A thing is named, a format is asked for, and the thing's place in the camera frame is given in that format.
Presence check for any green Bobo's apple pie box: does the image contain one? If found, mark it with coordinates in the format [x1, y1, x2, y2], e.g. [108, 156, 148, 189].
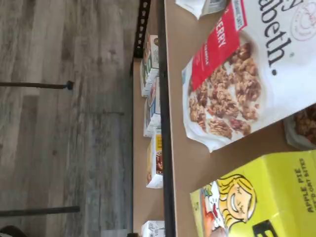
[189, 150, 316, 237]

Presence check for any blue trim granola box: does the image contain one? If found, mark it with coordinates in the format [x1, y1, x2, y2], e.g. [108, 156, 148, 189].
[143, 96, 161, 138]

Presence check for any black metal shelf beam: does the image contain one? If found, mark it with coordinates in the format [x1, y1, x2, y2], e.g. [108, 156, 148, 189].
[157, 0, 177, 237]

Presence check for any wooden shelf board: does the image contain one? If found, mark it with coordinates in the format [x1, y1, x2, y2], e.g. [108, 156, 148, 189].
[163, 0, 316, 237]
[130, 55, 165, 237]

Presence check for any green trim granola box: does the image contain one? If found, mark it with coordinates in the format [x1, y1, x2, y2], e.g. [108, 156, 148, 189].
[140, 58, 160, 98]
[147, 34, 159, 70]

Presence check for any yellow trim granola box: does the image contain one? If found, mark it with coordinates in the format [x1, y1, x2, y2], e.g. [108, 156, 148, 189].
[146, 134, 164, 189]

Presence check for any white patterned pantry box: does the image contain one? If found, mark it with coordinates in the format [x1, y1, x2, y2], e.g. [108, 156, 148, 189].
[141, 220, 165, 237]

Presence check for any red label granola bag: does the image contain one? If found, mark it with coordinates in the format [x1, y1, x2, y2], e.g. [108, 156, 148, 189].
[181, 0, 316, 153]

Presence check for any orange label granola bag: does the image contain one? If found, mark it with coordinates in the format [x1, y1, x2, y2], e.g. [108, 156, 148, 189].
[175, 0, 233, 20]

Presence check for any black metal leg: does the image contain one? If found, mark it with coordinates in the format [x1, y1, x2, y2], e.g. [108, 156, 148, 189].
[0, 80, 75, 91]
[0, 205, 81, 216]

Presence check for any white granola bag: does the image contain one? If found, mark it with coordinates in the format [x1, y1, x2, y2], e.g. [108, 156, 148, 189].
[282, 105, 316, 151]

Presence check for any dark floor object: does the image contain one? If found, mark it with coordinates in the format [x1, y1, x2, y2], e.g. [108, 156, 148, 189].
[0, 224, 27, 237]

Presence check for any black perforated rack post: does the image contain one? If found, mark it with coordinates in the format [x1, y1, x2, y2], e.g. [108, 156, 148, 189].
[132, 0, 152, 60]

